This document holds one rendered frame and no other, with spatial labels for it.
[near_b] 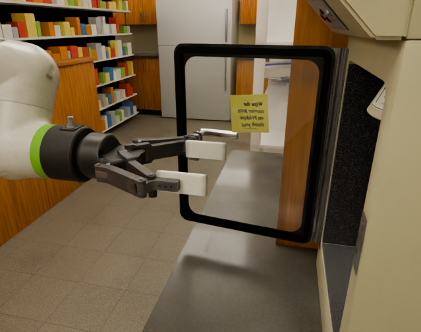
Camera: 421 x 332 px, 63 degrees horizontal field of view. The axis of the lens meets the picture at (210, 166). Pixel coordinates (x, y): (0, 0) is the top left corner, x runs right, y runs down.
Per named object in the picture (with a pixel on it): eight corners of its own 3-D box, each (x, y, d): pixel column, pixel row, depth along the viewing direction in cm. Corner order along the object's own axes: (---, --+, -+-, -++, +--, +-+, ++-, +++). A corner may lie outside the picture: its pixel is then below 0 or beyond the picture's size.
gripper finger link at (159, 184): (144, 174, 46) (135, 184, 44) (180, 178, 45) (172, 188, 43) (145, 184, 47) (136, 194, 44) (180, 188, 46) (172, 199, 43)
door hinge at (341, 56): (319, 241, 73) (346, 47, 58) (319, 248, 70) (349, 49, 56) (311, 240, 73) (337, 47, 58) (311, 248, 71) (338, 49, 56)
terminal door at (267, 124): (310, 245, 72) (337, 45, 57) (180, 219, 82) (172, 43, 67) (311, 243, 73) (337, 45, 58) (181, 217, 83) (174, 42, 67)
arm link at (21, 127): (8, 178, 65) (-46, 174, 54) (17, 113, 66) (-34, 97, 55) (73, 186, 62) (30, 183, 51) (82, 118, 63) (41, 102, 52)
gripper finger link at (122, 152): (124, 147, 54) (115, 149, 53) (157, 170, 45) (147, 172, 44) (126, 170, 55) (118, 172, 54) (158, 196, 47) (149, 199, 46)
